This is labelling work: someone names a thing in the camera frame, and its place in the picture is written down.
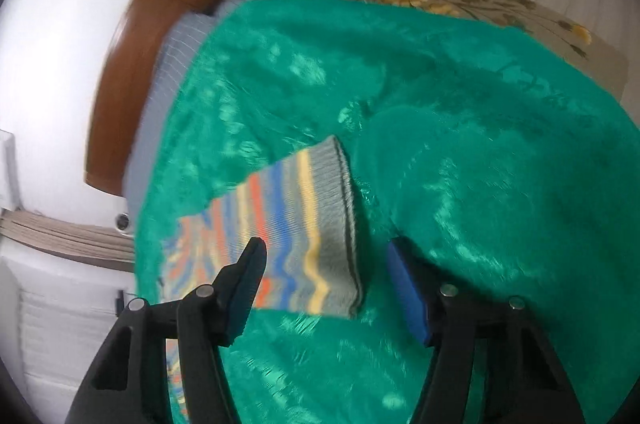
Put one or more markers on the striped knit sweater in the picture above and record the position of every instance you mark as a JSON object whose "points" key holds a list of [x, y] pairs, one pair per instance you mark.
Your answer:
{"points": [[286, 368]]}

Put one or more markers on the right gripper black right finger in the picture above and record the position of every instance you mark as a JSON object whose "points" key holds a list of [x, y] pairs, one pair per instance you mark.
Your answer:
{"points": [[524, 380]]}

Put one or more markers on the grey striped bed sheet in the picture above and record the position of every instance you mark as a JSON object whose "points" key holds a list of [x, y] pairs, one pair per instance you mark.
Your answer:
{"points": [[177, 50]]}

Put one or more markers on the brown wooden headboard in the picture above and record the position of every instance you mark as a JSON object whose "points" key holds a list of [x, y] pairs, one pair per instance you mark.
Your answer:
{"points": [[124, 85]]}

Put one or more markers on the green plush blanket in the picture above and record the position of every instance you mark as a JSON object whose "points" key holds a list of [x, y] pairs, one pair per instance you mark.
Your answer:
{"points": [[506, 168]]}

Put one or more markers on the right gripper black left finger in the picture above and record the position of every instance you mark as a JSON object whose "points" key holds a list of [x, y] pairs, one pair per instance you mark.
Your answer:
{"points": [[127, 382]]}

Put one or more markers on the floral beige rug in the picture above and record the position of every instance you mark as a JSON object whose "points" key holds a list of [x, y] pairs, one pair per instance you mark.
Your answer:
{"points": [[568, 39]]}

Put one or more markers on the beige curtain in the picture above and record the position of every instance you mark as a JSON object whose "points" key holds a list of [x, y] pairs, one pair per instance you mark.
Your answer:
{"points": [[91, 245]]}

